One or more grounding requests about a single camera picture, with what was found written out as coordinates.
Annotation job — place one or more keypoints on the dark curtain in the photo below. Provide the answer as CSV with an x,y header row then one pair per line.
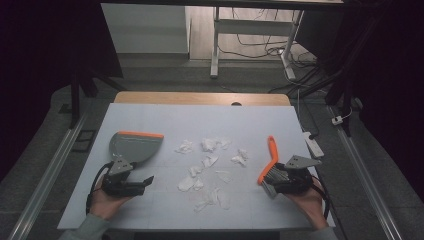
x,y
40,50
396,83

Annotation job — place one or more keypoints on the white power strip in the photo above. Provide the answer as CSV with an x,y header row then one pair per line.
x,y
315,146

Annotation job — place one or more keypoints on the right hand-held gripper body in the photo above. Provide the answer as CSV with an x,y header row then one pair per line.
x,y
296,180

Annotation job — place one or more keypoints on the black stand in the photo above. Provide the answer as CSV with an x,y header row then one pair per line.
x,y
346,83
76,100

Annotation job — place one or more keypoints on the pile of white paper scraps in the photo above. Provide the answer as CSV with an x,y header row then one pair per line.
x,y
210,145

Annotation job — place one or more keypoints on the white desk frame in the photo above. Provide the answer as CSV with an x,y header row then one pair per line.
x,y
253,27

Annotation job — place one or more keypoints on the grey dustpan with orange edge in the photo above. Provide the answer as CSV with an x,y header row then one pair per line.
x,y
136,146

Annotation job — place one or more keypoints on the person's left hand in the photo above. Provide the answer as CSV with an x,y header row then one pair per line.
x,y
105,205

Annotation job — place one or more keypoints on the orange brush with grey bristles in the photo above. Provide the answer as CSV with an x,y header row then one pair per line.
x,y
273,153

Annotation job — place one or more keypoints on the wooden table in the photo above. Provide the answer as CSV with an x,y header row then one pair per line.
x,y
200,98

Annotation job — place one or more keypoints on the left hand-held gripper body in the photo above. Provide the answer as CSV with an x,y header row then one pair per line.
x,y
121,186

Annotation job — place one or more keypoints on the white cabinet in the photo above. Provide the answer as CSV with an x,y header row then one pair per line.
x,y
143,30

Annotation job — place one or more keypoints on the black floor frame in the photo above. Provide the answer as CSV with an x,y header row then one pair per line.
x,y
84,140

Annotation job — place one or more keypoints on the metal floor rail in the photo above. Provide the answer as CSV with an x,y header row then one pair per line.
x,y
50,176
363,173

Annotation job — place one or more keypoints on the small white adapter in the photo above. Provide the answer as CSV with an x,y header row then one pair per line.
x,y
337,120

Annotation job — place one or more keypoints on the person's right hand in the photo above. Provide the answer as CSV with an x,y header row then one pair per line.
x,y
311,206

